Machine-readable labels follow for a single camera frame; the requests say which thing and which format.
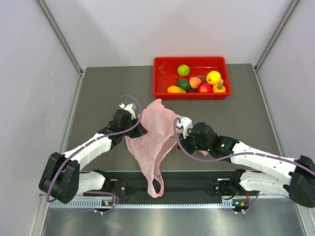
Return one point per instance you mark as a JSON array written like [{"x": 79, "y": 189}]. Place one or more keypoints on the red apple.
[{"x": 205, "y": 88}]

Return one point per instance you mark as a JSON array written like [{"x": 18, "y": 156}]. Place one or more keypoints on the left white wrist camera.
[{"x": 129, "y": 110}]

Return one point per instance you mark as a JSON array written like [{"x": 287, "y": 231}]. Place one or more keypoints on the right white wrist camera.
[{"x": 185, "y": 124}]

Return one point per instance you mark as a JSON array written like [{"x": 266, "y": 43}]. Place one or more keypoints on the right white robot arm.
[{"x": 289, "y": 177}]

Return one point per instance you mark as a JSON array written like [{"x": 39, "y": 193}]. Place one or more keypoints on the bright green apple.
[{"x": 183, "y": 70}]

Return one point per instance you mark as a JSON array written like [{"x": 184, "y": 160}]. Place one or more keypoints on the grey slotted cable duct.
[{"x": 100, "y": 203}]

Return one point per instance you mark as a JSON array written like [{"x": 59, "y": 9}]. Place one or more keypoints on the green avocado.
[{"x": 183, "y": 84}]

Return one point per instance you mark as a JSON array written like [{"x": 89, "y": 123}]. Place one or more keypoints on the pink wrinkled peach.
[{"x": 194, "y": 82}]

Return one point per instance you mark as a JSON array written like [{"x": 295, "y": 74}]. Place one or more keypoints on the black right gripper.
[{"x": 184, "y": 143}]

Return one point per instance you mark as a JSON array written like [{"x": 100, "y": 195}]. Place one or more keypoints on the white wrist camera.
[
  {"x": 129, "y": 110},
  {"x": 185, "y": 124}
]

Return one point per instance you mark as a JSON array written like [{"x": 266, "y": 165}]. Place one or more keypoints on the yellow mango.
[{"x": 175, "y": 89}]

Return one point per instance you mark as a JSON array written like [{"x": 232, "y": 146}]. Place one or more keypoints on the fruit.
[{"x": 213, "y": 77}]

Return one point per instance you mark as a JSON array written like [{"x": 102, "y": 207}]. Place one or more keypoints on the red plastic tray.
[{"x": 165, "y": 75}]

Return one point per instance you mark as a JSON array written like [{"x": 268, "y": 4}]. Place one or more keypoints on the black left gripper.
[{"x": 140, "y": 130}]

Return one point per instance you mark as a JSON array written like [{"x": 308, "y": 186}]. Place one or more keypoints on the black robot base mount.
[{"x": 176, "y": 185}]

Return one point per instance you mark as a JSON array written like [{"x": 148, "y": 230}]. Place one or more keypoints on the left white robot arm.
[{"x": 62, "y": 178}]

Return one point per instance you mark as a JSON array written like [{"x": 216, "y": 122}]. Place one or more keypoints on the purple grape bunch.
[{"x": 202, "y": 78}]

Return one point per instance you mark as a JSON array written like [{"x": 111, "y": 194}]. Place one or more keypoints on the pink plastic bag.
[{"x": 150, "y": 149}]

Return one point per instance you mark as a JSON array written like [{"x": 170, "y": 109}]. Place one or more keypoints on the orange bell pepper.
[{"x": 219, "y": 88}]

